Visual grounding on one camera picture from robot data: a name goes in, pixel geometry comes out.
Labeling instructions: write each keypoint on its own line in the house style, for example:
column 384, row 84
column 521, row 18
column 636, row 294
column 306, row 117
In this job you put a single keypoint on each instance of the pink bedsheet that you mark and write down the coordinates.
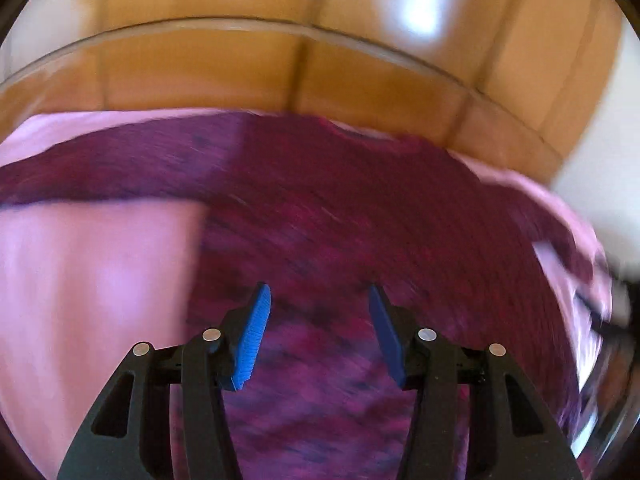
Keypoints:
column 75, row 285

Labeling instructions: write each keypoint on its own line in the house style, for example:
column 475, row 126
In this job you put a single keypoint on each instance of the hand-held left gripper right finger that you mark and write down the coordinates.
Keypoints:
column 387, row 342

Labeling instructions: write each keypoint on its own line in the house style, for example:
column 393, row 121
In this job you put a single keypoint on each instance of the wooden bed board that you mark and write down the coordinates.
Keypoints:
column 200, row 70

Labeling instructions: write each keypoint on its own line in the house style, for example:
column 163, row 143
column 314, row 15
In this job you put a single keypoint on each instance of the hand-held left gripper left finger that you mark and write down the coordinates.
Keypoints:
column 252, row 340

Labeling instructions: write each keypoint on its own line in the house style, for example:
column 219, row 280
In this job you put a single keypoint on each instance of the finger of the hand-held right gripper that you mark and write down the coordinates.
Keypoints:
column 602, row 319

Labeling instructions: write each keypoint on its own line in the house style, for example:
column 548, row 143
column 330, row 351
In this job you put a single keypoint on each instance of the magenta knit sweater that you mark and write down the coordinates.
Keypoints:
column 350, row 220

